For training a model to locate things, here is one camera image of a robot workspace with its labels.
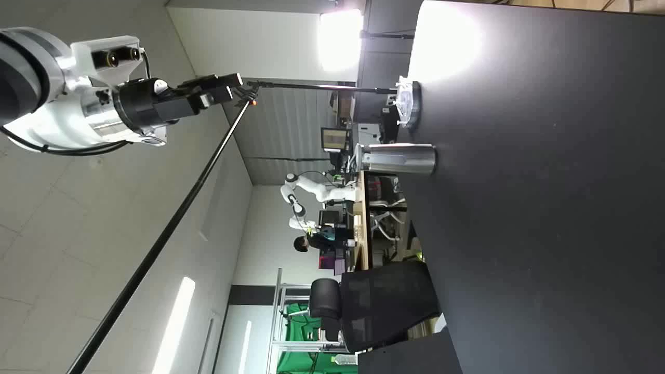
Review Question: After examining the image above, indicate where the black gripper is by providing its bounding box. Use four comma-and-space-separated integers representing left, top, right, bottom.
112, 71, 253, 131

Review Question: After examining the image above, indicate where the silver flask with white lid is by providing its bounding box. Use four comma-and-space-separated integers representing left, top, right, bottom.
355, 141, 439, 177

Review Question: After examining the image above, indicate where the thin black cross pole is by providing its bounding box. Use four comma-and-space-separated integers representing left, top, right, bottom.
242, 76, 402, 94

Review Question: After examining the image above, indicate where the long black stand pole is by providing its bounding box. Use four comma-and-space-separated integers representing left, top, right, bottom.
67, 98, 259, 374

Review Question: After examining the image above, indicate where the black partition panel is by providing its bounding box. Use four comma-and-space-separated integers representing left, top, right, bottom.
355, 0, 425, 131

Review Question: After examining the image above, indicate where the person with black hair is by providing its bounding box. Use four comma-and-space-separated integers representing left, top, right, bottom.
292, 231, 340, 255

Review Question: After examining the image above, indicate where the wooden desk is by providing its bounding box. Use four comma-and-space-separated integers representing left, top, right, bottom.
352, 169, 371, 272

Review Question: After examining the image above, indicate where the long ceiling light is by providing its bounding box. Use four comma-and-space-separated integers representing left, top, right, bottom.
149, 274, 197, 374

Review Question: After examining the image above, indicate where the black mesh office chair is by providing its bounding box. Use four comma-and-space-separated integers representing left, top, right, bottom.
307, 262, 442, 353

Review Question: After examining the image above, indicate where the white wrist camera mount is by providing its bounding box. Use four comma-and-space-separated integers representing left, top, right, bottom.
70, 33, 145, 73

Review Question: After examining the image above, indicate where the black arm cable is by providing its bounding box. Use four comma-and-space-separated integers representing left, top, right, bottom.
0, 123, 136, 158

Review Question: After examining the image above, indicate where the white shelf frame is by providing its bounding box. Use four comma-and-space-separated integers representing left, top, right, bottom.
269, 268, 329, 354

